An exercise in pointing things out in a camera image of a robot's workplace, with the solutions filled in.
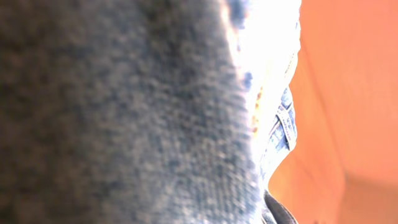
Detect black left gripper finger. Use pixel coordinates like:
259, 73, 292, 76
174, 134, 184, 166
264, 191, 298, 224

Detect light blue denim jeans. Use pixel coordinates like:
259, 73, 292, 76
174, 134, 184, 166
1, 0, 302, 224

